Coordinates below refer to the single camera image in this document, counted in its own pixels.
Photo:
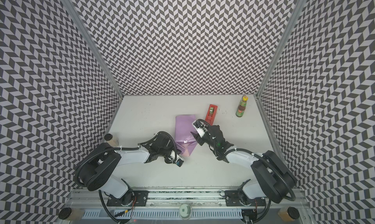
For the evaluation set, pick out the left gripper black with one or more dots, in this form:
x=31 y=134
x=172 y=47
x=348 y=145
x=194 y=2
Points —
x=173 y=145

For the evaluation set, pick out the pink wrapping paper sheet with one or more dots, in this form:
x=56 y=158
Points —
x=184 y=139

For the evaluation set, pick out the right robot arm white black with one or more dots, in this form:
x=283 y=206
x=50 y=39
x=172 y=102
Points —
x=273 y=180

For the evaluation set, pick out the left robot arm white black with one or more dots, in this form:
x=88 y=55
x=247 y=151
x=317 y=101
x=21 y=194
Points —
x=95 y=171

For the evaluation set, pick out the red tape dispenser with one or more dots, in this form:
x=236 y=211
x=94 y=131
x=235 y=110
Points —
x=211 y=114

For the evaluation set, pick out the small jar black lid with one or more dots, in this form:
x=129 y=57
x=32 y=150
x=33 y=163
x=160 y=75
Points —
x=111 y=140

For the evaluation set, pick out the green sauce bottle yellow cap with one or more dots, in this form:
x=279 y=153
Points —
x=242 y=106

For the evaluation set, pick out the round white button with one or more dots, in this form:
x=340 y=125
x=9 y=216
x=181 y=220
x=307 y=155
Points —
x=185 y=211

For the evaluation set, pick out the left corner jar black lid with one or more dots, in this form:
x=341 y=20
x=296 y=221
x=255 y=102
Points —
x=71 y=214

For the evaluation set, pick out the corner jar black lid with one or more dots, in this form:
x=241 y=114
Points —
x=71 y=214
x=289 y=214

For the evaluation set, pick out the right corner jar black lid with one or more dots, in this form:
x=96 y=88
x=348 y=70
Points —
x=289 y=214

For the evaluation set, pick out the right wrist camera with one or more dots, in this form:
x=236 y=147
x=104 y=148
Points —
x=200 y=127

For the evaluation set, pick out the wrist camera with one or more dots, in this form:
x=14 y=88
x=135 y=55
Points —
x=200 y=127
x=177 y=161

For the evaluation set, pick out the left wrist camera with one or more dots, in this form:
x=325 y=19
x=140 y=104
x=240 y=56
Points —
x=177 y=161

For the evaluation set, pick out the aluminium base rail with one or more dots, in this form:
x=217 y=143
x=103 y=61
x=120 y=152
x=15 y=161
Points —
x=209 y=197

